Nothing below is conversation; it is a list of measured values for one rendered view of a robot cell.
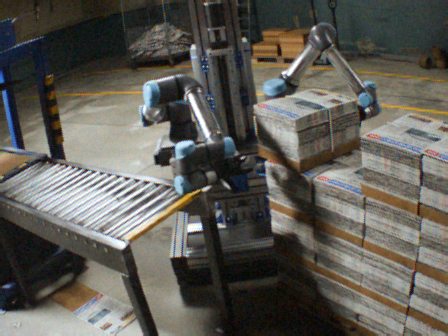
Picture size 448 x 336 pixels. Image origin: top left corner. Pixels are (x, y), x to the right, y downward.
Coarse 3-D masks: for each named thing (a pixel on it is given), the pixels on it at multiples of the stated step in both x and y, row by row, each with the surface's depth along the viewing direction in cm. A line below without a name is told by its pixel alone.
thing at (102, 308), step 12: (96, 300) 273; (108, 300) 273; (84, 312) 262; (96, 312) 261; (108, 312) 261; (120, 312) 261; (132, 312) 260; (96, 324) 250; (108, 324) 250; (120, 324) 250
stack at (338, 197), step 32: (352, 160) 206; (288, 192) 212; (320, 192) 195; (352, 192) 179; (288, 224) 220; (352, 224) 184; (384, 224) 169; (416, 224) 154; (320, 256) 208; (352, 256) 188; (416, 256) 158; (320, 288) 215; (384, 288) 177; (416, 288) 161; (352, 320) 201; (384, 320) 181; (416, 320) 164
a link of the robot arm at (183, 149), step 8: (184, 144) 191; (192, 144) 190; (200, 144) 194; (176, 152) 191; (184, 152) 189; (192, 152) 191; (200, 152) 191; (184, 160) 190; (192, 160) 191; (200, 160) 192; (208, 160) 193; (184, 168) 192; (192, 168) 192
